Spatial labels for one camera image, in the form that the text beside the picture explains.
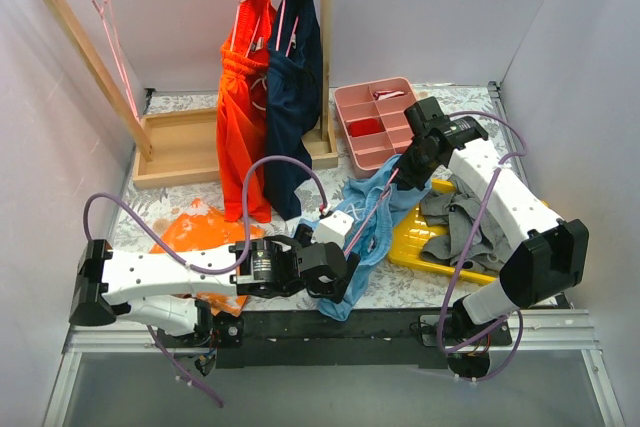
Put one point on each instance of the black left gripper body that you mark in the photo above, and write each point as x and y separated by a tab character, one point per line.
345	273

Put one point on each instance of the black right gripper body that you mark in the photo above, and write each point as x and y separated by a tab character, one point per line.
405	174

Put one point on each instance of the pink wire hanger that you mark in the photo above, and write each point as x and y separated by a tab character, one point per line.
104	9
386	192

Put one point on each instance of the light blue shorts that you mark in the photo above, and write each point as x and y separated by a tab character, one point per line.
375	284

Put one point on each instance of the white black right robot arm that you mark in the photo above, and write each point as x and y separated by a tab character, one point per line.
548	253

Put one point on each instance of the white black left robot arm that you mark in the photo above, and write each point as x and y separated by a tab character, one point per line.
156	290

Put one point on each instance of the grey shorts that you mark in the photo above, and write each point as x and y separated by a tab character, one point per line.
458	211

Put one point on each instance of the navy blue hanging shorts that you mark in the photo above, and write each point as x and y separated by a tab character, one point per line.
294	83

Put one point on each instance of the orange hanging shorts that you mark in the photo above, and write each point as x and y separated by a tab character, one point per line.
241	109

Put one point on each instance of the pink hanger with navy shorts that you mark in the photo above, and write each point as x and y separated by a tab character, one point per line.
292	37

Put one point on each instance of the pink hanger with orange shorts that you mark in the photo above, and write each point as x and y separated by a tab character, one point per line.
240	2

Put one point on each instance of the yellow plastic tray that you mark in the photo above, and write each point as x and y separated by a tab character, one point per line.
413	232

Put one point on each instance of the pink divided organizer box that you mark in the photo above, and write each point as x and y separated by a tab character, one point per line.
355	102

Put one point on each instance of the red white cloth in organizer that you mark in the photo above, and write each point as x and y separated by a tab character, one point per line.
387	94

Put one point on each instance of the orange white folded cloth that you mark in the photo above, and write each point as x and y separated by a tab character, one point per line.
199	227

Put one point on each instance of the wooden clothes rack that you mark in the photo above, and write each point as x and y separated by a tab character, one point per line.
179	148

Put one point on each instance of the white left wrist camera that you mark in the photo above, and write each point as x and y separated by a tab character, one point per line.
333	229

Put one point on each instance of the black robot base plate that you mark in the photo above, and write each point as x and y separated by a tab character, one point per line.
402	336

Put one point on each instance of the aluminium frame rail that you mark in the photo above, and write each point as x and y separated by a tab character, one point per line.
113	376

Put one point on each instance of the pink wire hanger on rack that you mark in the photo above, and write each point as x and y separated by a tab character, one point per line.
104	9

